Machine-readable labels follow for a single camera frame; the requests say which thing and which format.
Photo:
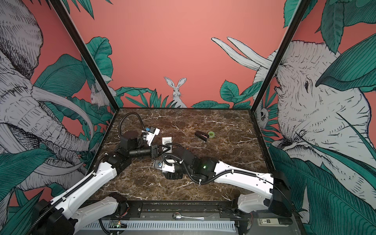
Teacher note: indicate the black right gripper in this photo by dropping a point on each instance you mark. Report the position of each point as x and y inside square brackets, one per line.
[172, 176]

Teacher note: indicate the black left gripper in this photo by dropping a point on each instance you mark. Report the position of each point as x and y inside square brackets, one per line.
[154, 152]

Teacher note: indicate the white remote control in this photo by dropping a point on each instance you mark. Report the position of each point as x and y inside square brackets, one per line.
[165, 141]

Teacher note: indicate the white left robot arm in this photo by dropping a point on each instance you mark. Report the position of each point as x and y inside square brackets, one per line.
[64, 214]

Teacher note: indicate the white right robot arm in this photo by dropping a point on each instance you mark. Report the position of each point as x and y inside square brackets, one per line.
[270, 191]

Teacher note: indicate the black stapler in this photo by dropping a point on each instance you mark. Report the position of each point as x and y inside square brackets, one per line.
[201, 135]

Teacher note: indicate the green tape roll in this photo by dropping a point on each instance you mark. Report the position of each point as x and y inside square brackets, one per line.
[211, 134]

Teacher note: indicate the white labelled device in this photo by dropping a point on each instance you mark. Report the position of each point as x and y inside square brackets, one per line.
[275, 222]

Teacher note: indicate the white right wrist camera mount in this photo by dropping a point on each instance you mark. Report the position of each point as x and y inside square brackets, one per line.
[161, 165]

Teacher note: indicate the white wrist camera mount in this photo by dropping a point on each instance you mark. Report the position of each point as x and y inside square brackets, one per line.
[149, 134]
[161, 165]

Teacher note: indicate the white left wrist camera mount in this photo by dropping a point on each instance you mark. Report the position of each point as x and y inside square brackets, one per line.
[149, 134]

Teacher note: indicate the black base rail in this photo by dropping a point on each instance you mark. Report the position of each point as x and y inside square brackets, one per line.
[225, 209]

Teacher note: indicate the white slotted cable duct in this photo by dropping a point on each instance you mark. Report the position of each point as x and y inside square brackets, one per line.
[160, 225]

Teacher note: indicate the black corner frame post right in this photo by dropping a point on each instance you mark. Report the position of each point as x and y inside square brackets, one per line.
[297, 17]

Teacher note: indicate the black corner frame post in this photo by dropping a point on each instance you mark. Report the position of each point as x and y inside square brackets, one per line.
[78, 41]
[297, 17]

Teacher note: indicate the black corner frame post left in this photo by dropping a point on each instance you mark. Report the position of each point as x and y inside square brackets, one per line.
[78, 41]

